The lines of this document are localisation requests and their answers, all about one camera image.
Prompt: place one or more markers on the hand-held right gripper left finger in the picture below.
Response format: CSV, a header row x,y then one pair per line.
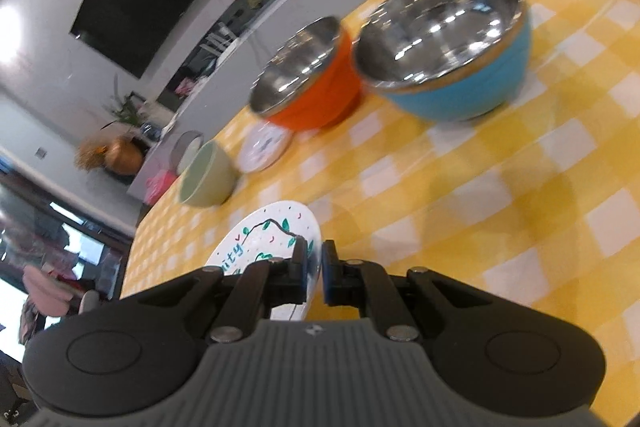
x,y
301,269

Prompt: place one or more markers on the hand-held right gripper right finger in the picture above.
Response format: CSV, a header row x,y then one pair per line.
x,y
330,274

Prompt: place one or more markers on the white plate with leaf print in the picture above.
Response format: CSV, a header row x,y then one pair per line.
x,y
272,227

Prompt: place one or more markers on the pale green ceramic bowl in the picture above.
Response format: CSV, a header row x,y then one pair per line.
x,y
210,179

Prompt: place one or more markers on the orange steel-lined bowl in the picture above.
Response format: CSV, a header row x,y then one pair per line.
x,y
330,97

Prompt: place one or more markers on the blue steel-lined bowl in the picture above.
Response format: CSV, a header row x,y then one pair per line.
x,y
470,82

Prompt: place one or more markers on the small white plate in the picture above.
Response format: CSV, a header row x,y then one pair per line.
x,y
262,148

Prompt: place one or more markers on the pink bag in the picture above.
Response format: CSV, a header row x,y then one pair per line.
x,y
161,187

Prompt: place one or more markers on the yellow checked tablecloth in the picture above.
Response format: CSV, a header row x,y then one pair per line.
x,y
475,187

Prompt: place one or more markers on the orange round vase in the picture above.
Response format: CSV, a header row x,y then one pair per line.
x,y
125,155

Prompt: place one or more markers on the pink box in cabinet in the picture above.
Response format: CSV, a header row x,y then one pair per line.
x,y
186,86

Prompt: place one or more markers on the green potted plant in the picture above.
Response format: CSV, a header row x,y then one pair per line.
x,y
125,109

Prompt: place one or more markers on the dried flower bunch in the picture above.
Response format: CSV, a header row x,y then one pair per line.
x,y
90,155

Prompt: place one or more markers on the pink cloth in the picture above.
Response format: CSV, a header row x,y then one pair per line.
x,y
47,289

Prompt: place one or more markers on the white media cabinet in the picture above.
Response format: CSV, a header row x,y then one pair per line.
x,y
295,2

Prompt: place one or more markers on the grey wall switch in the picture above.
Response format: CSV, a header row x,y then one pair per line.
x,y
41,152

